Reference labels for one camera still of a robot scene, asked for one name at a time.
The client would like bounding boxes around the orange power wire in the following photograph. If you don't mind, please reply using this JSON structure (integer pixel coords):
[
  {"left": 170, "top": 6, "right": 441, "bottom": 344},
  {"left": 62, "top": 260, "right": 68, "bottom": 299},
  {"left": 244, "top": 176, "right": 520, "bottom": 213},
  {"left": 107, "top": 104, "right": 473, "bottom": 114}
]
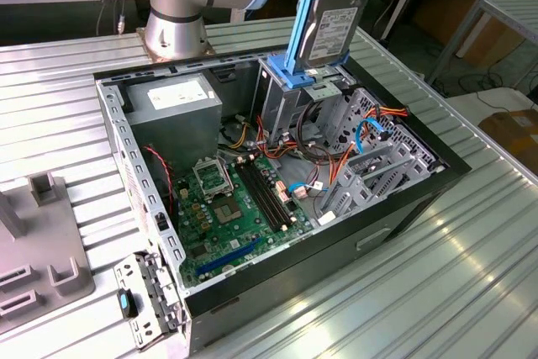
[{"left": 327, "top": 104, "right": 410, "bottom": 187}]

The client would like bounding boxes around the black open PC case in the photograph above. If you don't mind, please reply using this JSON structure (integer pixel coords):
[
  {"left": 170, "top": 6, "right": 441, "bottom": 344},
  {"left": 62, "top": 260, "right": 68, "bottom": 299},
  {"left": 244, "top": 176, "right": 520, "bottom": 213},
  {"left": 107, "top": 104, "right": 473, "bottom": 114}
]
[{"left": 92, "top": 37, "right": 472, "bottom": 356}]

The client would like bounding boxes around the light blue short wire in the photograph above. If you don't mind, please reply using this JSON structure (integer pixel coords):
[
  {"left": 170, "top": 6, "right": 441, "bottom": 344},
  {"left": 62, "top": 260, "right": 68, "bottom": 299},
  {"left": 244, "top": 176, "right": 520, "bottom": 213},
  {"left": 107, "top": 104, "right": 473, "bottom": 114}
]
[{"left": 288, "top": 180, "right": 327, "bottom": 201}]

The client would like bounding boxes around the grey power supply unit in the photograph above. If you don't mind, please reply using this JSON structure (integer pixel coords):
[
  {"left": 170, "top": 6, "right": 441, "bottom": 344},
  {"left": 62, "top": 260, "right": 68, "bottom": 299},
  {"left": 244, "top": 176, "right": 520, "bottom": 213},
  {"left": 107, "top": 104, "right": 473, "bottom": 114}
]
[{"left": 124, "top": 77, "right": 223, "bottom": 175}]

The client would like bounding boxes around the grey metal disk bay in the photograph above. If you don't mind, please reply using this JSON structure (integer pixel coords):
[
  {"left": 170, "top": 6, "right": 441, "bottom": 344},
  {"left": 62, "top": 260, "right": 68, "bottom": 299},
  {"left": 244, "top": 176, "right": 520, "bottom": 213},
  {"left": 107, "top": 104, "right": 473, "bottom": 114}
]
[{"left": 317, "top": 87, "right": 446, "bottom": 225}]

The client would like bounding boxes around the white flat sheet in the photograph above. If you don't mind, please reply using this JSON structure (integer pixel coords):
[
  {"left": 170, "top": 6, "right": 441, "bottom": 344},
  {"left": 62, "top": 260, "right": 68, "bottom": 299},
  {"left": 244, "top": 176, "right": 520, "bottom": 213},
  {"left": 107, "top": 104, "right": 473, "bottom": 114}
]
[{"left": 445, "top": 88, "right": 538, "bottom": 133}]

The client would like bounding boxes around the blue data wire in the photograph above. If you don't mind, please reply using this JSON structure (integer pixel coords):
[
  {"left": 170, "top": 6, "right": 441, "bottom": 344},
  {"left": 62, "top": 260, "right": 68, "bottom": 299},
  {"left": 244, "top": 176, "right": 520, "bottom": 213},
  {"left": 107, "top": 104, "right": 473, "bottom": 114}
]
[{"left": 352, "top": 117, "right": 386, "bottom": 156}]

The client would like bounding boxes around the CPU socket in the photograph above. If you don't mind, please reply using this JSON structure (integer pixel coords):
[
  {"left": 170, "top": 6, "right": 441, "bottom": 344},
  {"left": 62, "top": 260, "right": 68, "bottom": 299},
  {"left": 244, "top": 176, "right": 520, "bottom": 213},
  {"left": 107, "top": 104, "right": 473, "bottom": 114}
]
[{"left": 208, "top": 195, "right": 245, "bottom": 226}]

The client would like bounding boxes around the metal socket cover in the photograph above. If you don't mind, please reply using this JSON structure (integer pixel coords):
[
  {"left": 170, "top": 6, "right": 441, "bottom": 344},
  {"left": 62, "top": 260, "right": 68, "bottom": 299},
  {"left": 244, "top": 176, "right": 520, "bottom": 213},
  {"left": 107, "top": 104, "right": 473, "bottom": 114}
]
[{"left": 192, "top": 158, "right": 233, "bottom": 199}]

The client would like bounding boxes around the grey metal optical drive cage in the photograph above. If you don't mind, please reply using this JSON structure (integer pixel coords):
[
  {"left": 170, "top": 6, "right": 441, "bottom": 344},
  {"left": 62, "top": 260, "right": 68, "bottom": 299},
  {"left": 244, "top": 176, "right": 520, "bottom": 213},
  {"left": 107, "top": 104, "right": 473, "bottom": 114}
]
[{"left": 251, "top": 50, "right": 352, "bottom": 146}]

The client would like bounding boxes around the black case fan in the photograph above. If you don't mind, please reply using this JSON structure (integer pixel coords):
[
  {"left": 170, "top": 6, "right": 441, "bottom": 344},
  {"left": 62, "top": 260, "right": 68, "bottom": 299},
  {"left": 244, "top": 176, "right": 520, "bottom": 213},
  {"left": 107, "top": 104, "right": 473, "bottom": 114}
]
[{"left": 140, "top": 144, "right": 177, "bottom": 225}]

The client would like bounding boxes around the grey parts rack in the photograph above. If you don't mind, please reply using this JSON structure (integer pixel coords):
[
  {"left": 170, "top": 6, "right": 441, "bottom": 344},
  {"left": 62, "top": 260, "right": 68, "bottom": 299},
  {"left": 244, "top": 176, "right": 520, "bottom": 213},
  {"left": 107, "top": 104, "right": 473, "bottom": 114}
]
[{"left": 0, "top": 172, "right": 96, "bottom": 323}]

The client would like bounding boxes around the hard disk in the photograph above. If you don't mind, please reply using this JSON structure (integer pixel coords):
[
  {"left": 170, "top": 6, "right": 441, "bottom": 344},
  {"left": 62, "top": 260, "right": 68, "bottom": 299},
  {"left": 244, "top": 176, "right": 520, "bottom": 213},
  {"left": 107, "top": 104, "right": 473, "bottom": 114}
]
[{"left": 287, "top": 0, "right": 377, "bottom": 79}]

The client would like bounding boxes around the metal expansion slot bracket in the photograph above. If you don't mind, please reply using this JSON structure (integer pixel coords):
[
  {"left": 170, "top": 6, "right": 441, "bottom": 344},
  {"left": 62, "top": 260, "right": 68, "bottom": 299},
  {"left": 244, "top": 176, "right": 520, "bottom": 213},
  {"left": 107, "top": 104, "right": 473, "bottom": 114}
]
[{"left": 113, "top": 251, "right": 188, "bottom": 351}]

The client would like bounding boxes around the brown cardboard box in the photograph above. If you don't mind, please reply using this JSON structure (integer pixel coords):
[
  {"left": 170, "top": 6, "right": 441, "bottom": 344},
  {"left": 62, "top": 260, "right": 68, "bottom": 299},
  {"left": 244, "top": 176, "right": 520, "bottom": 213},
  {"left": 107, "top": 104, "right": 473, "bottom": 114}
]
[{"left": 477, "top": 108, "right": 538, "bottom": 166}]

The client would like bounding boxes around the blue expansion slot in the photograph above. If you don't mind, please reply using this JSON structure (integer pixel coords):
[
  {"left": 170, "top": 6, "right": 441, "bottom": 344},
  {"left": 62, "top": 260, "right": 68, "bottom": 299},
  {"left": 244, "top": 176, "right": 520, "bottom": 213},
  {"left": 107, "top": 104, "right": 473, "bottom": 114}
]
[{"left": 195, "top": 235, "right": 264, "bottom": 278}]

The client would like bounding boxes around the black blue bracket latch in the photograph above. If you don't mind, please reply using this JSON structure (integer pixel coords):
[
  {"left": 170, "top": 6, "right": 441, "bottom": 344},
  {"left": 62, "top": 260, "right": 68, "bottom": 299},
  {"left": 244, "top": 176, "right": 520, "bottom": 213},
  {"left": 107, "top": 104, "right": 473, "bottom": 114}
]
[{"left": 116, "top": 288, "right": 140, "bottom": 319}]

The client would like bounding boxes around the black RAM slot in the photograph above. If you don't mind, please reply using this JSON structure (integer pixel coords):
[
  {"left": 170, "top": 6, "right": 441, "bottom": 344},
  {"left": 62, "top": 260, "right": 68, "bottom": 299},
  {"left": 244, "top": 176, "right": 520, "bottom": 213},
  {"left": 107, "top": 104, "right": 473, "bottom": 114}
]
[
  {"left": 253, "top": 156, "right": 296, "bottom": 227},
  {"left": 240, "top": 160, "right": 282, "bottom": 231},
  {"left": 246, "top": 158, "right": 289, "bottom": 229},
  {"left": 234, "top": 161, "right": 277, "bottom": 233}
]

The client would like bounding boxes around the black wire loop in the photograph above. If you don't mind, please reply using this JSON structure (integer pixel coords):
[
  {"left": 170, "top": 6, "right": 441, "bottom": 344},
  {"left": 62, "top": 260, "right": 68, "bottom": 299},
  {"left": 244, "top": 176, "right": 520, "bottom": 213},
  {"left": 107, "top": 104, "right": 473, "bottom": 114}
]
[{"left": 295, "top": 100, "right": 337, "bottom": 162}]

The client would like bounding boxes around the green motherboard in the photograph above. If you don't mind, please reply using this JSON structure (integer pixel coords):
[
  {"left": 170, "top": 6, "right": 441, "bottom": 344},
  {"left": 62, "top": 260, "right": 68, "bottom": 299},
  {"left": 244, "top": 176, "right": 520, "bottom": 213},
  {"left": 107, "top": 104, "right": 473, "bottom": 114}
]
[{"left": 174, "top": 155, "right": 314, "bottom": 288}]

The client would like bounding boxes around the yellow wire bundle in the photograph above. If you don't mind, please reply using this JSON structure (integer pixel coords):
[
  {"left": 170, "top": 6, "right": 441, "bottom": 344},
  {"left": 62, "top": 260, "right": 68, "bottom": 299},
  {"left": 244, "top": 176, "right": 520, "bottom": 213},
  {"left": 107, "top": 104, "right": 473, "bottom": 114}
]
[{"left": 226, "top": 114, "right": 250, "bottom": 150}]

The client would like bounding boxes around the red orange wire bundle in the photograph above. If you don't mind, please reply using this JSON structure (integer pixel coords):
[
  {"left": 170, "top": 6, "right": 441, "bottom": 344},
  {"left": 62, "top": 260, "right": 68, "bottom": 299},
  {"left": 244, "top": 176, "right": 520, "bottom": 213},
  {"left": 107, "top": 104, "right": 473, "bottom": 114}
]
[{"left": 251, "top": 114, "right": 299, "bottom": 165}]

